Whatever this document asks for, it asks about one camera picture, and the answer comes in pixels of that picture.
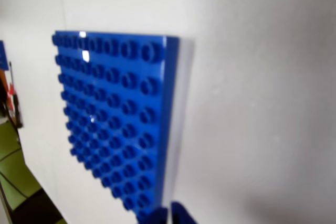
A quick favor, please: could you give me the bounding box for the blue 8x8 studded baseplate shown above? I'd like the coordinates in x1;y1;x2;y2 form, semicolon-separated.
51;30;195;221

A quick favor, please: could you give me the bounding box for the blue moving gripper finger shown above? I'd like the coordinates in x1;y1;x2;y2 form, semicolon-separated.
170;201;198;224

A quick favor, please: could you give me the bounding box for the blue flat background object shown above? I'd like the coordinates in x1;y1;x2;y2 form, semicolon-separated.
0;39;8;70

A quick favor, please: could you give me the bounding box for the red black background clutter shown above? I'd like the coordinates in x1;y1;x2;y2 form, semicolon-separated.
0;61;25;130

